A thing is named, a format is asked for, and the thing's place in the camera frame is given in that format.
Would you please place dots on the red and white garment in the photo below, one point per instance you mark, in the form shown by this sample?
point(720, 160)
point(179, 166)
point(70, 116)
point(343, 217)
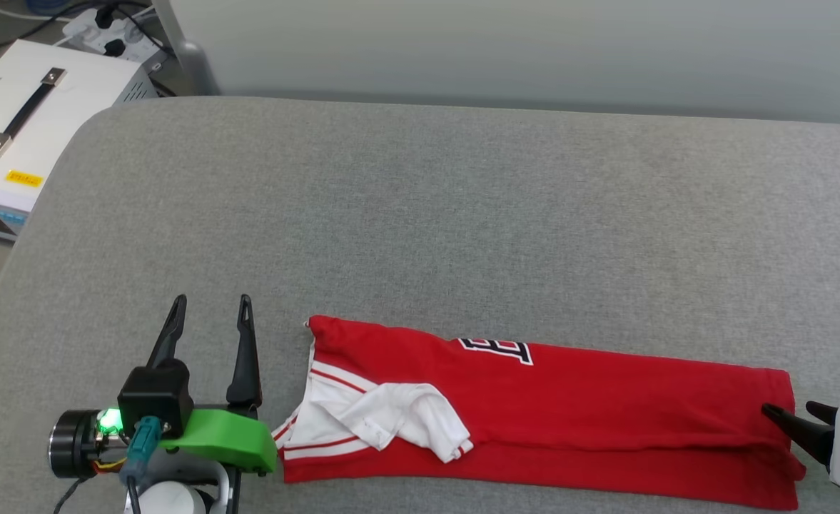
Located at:
point(569, 400)

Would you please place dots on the white backdrop panel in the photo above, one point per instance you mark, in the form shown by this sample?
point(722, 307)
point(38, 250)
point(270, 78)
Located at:
point(534, 43)

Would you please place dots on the white power strip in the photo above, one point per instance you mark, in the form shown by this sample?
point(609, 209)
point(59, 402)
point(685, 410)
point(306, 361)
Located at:
point(127, 34)

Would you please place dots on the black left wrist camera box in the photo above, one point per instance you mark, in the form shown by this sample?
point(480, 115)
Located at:
point(155, 396)

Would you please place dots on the white power supply box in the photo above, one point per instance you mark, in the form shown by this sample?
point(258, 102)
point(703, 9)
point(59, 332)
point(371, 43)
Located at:
point(70, 107)

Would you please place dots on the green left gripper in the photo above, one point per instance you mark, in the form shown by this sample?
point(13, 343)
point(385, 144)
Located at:
point(227, 435)

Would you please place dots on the grey panel foot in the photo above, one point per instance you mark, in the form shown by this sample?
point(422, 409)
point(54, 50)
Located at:
point(195, 68)

